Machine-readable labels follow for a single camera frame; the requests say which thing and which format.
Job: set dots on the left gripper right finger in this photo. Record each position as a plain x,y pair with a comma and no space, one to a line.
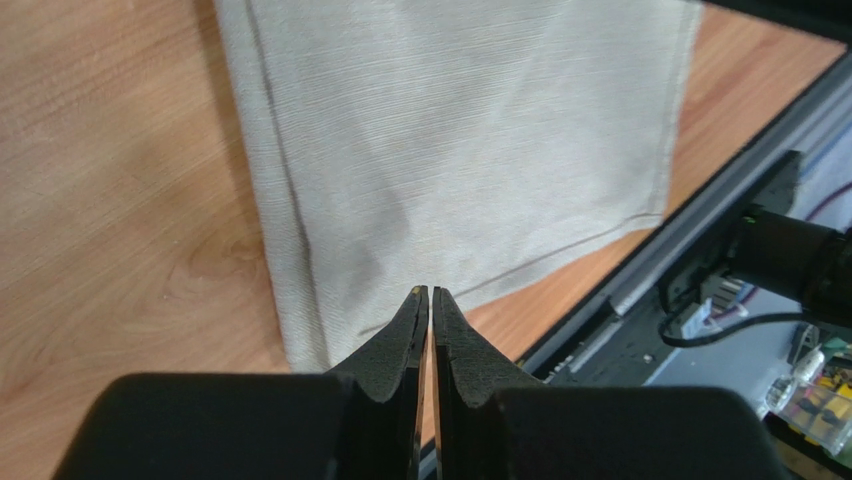
468,370

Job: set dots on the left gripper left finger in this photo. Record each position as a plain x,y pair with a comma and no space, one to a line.
382,424

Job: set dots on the beige cloth napkin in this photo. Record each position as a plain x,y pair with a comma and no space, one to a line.
474,145

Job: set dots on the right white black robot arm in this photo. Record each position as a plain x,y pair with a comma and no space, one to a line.
795,259

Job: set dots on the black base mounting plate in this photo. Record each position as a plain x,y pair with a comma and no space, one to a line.
611,337

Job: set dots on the clear plastic parts box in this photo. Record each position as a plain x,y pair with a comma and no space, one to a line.
813,396

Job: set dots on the aluminium frame rail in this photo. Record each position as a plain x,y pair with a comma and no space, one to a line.
582,406

